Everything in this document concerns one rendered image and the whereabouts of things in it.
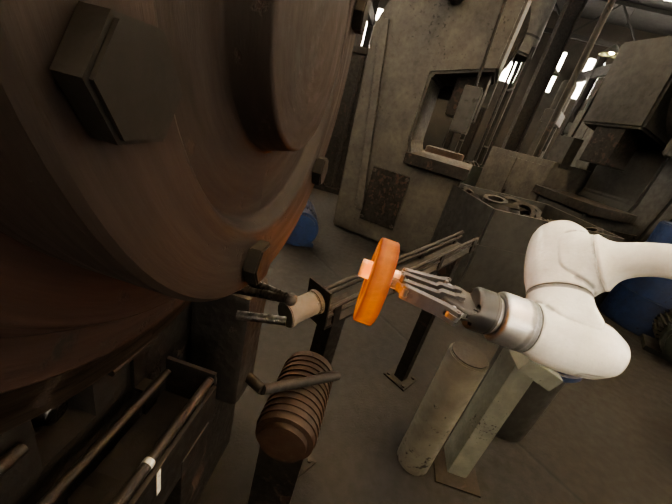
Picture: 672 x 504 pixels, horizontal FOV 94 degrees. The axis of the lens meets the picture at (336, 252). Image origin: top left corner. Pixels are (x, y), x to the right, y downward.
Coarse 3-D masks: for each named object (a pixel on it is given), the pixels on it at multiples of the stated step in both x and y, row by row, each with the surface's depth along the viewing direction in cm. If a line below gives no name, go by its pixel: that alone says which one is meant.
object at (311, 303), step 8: (304, 296) 69; (312, 296) 70; (320, 296) 70; (280, 304) 67; (296, 304) 67; (304, 304) 68; (312, 304) 69; (320, 304) 70; (280, 312) 68; (288, 312) 66; (296, 312) 65; (304, 312) 67; (312, 312) 69; (320, 312) 71; (288, 320) 66; (296, 320) 66
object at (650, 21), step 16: (560, 0) 1409; (592, 0) 1340; (624, 0) 1278; (640, 0) 1249; (656, 0) 1221; (592, 16) 1477; (608, 16) 1438; (624, 16) 1401; (640, 16) 1366; (656, 16) 1333; (544, 32) 1369; (656, 32) 1468
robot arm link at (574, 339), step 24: (552, 288) 54; (576, 288) 52; (552, 312) 50; (576, 312) 50; (552, 336) 49; (576, 336) 48; (600, 336) 48; (552, 360) 49; (576, 360) 48; (600, 360) 48; (624, 360) 48
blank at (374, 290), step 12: (384, 240) 52; (384, 252) 50; (396, 252) 50; (384, 264) 49; (396, 264) 49; (372, 276) 48; (384, 276) 48; (372, 288) 48; (384, 288) 48; (360, 300) 52; (372, 300) 48; (384, 300) 48; (360, 312) 50; (372, 312) 49
